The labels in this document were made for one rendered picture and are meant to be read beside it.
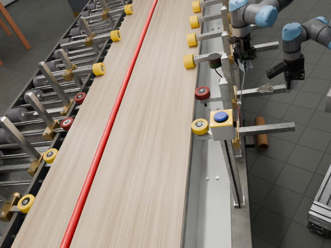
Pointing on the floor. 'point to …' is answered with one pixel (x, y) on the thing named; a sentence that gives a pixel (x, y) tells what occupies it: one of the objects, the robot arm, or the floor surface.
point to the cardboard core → (263, 143)
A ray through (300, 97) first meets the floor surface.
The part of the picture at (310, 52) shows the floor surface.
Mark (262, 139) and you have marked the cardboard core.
